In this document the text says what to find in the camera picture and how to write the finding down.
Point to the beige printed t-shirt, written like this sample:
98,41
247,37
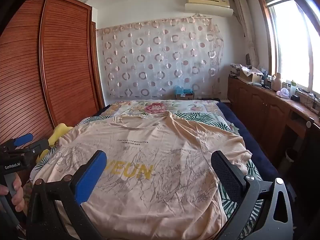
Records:
150,200

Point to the pink white cloth cap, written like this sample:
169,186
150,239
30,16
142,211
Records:
283,93

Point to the open cardboard box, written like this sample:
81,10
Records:
251,76

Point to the green lid bottle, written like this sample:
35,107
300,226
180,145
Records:
293,88

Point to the palm leaf printed blanket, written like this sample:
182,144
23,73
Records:
212,118

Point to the floral quilt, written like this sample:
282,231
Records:
155,107

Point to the white waste bin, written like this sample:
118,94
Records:
290,155

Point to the white bundled drape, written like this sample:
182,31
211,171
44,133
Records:
246,30

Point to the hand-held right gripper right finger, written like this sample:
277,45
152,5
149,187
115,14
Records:
226,177

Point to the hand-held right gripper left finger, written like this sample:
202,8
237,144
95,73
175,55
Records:
91,180

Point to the wooden slatted wardrobe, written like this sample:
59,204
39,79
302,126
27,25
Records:
50,55

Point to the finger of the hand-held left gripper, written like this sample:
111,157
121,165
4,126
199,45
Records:
23,140
37,146

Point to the circle patterned sheer curtain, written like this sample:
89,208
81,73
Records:
160,57

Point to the beige thermos jug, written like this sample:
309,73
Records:
276,82

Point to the wooden framed window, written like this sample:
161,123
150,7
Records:
292,42

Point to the small cardboard box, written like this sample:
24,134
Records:
186,96

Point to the wall air conditioner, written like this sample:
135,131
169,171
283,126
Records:
207,2

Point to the person's left hand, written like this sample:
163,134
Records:
18,197

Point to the long wooden cabinet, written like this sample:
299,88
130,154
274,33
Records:
260,110

